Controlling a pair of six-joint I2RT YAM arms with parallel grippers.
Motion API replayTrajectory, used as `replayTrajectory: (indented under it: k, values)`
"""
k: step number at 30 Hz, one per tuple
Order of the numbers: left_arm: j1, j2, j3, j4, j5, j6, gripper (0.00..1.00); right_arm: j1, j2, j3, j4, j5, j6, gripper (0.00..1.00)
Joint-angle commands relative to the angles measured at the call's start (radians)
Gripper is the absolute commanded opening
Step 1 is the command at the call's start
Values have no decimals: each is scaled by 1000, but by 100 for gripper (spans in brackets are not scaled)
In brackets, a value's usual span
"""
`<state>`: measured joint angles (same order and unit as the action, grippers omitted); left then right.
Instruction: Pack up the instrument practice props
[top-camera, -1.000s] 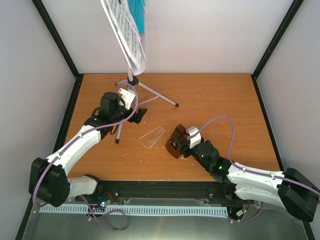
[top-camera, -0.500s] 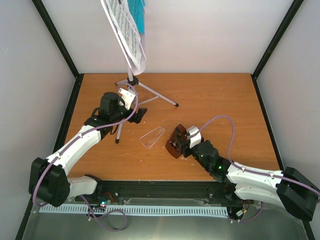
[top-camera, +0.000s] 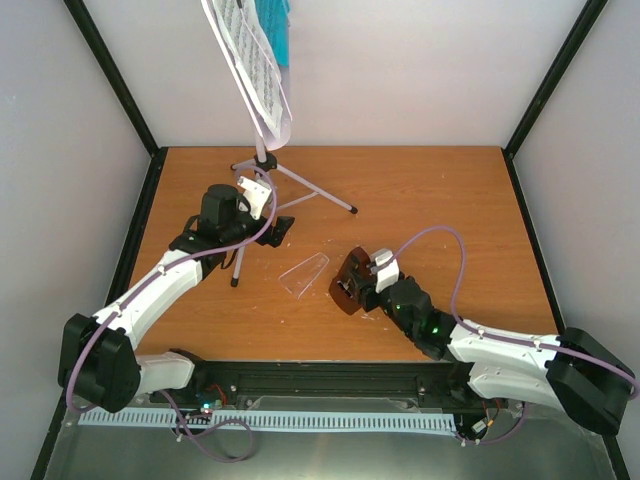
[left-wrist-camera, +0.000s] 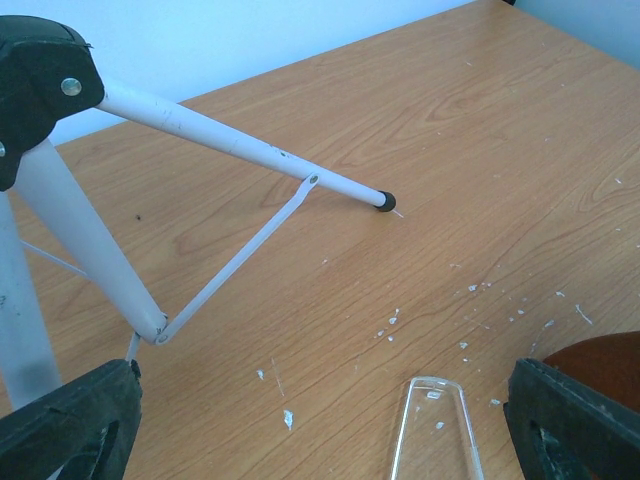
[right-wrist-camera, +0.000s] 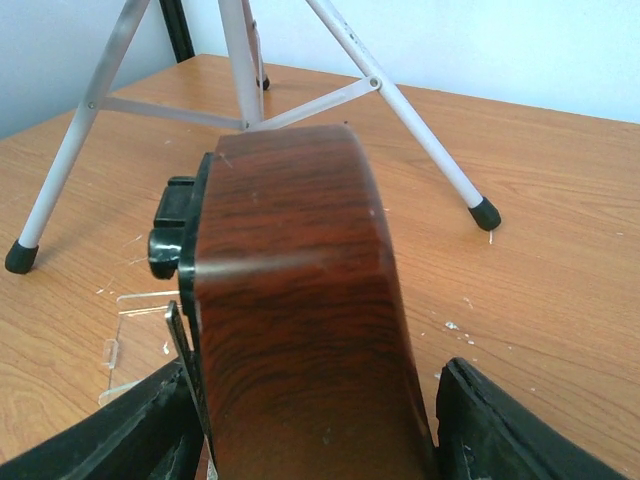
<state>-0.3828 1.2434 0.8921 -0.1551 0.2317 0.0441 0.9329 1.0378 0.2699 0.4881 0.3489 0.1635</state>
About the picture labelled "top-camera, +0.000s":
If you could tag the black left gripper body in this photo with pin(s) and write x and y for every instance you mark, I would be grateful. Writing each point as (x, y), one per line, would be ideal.
(267, 238)

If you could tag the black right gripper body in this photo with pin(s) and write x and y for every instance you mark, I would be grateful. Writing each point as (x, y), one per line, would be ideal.
(366, 294)

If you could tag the brown wooden metronome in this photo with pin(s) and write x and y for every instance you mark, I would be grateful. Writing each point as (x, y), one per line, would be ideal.
(340, 289)

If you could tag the clear plastic metronome cover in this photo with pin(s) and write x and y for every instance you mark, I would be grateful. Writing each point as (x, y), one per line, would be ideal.
(298, 279)

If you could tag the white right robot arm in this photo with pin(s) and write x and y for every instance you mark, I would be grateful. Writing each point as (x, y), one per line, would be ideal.
(500, 350)

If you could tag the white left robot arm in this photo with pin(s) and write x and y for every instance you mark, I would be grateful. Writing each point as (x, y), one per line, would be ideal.
(98, 360)

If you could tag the white tripod music stand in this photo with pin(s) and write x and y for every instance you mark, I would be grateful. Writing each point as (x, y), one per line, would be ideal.
(264, 161)

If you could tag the white sheet music pages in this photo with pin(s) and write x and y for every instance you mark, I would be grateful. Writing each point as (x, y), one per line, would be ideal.
(262, 83)

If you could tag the teal folder on stand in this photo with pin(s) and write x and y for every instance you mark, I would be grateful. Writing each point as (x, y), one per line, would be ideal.
(273, 16)

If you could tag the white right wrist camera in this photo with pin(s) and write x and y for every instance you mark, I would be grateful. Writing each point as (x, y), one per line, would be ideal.
(385, 269)

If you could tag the light blue cable duct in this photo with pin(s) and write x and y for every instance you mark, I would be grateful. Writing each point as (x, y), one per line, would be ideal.
(279, 421)

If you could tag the black aluminium frame rail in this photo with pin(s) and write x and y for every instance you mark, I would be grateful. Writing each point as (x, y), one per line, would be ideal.
(454, 387)

